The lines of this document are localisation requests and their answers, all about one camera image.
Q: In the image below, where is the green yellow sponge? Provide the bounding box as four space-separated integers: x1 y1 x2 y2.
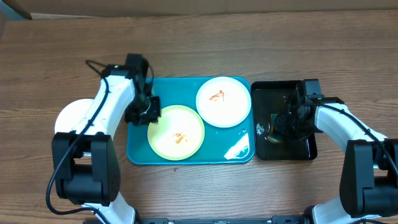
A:
267 114 283 144

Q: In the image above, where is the yellow-green plate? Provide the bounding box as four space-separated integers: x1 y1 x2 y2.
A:
147 105 205 161

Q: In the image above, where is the white plate front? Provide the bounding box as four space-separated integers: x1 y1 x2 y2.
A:
54 99 93 133

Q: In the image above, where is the white plate with sauce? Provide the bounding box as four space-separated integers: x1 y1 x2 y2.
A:
195 77 251 128

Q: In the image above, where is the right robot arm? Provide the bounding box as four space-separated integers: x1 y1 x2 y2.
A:
272 96 397 223

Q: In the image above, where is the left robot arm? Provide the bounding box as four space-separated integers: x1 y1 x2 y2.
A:
45 60 161 223

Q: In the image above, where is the black rectangular tray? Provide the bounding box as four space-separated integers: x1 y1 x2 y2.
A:
251 80 318 161

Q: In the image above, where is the teal plastic tray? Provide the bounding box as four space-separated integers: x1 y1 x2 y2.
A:
127 77 255 165

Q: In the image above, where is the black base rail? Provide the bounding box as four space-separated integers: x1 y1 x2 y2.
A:
134 215 311 224

